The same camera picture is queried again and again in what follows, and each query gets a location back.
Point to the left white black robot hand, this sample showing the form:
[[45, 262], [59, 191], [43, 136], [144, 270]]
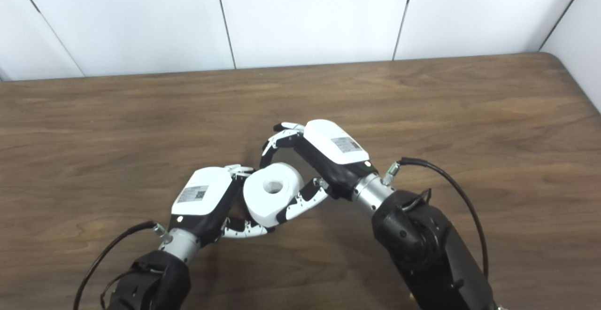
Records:
[[202, 197]]

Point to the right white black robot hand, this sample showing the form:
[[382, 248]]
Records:
[[335, 155]]

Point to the round white plastic piece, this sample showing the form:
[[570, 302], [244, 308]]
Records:
[[263, 206]]

